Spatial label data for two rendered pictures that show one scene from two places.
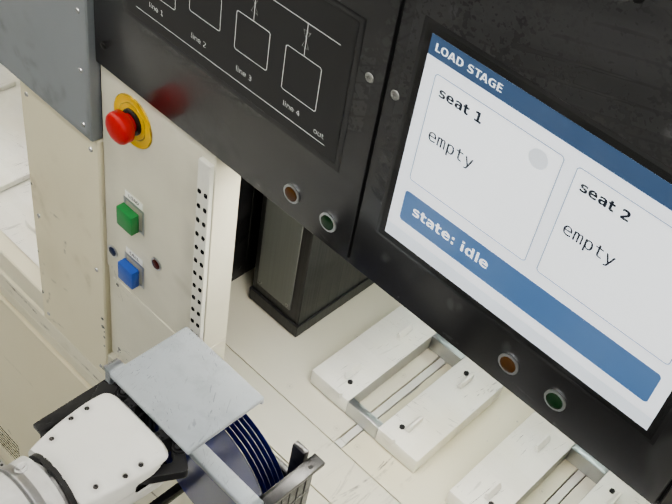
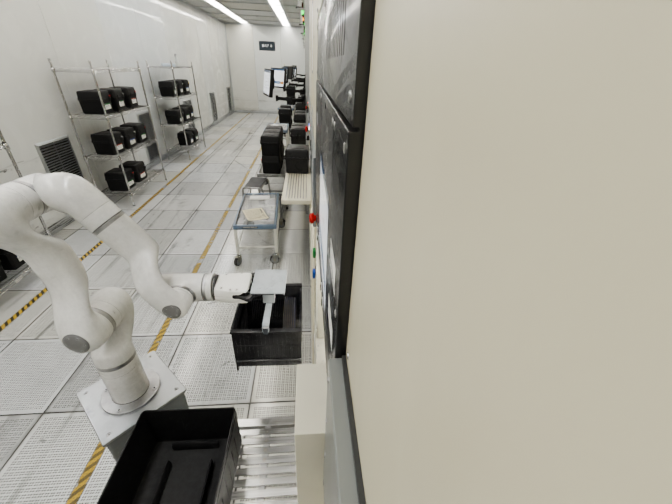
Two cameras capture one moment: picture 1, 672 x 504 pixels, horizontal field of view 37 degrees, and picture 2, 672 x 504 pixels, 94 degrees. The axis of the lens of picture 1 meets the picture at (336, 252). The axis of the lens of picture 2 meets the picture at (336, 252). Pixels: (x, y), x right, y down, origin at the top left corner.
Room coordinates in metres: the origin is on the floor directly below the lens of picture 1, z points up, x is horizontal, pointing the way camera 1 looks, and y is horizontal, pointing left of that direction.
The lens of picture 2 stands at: (0.22, -0.58, 1.84)
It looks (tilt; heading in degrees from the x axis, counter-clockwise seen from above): 31 degrees down; 48
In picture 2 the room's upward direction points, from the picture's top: 3 degrees clockwise
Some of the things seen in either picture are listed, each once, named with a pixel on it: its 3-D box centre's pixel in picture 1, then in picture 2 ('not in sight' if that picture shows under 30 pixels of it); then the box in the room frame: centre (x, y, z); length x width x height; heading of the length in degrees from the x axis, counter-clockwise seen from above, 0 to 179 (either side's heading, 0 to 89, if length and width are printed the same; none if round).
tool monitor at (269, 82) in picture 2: not in sight; (283, 87); (2.40, 2.84, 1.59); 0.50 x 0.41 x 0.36; 144
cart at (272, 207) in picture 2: not in sight; (261, 225); (1.73, 2.35, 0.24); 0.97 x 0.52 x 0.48; 56
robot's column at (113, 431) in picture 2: not in sight; (157, 445); (0.16, 0.45, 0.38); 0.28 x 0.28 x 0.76; 9
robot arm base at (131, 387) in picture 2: not in sight; (124, 375); (0.16, 0.45, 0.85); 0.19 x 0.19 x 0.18
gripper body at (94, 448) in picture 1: (93, 461); (232, 286); (0.50, 0.19, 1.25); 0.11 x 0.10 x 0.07; 144
